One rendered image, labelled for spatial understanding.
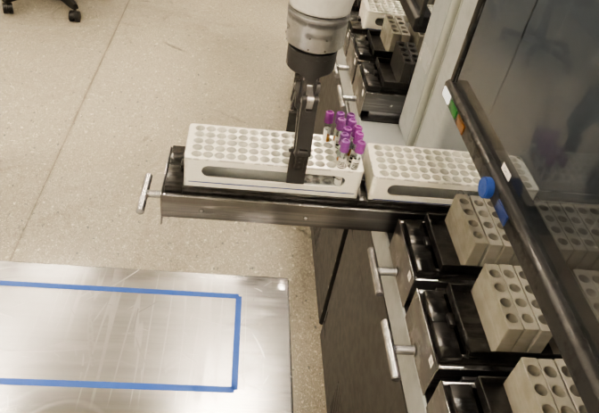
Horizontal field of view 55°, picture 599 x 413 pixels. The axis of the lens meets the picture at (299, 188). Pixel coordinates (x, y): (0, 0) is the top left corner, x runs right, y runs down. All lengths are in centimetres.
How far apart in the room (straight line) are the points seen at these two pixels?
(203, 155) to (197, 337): 32
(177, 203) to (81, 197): 125
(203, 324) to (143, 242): 126
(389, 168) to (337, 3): 33
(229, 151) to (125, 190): 128
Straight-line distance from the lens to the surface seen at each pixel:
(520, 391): 78
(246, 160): 94
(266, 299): 80
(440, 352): 82
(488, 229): 92
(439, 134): 111
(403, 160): 103
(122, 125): 256
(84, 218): 212
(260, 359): 75
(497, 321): 82
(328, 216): 99
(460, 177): 103
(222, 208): 97
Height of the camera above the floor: 144
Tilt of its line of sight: 39 degrees down
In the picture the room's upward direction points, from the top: 10 degrees clockwise
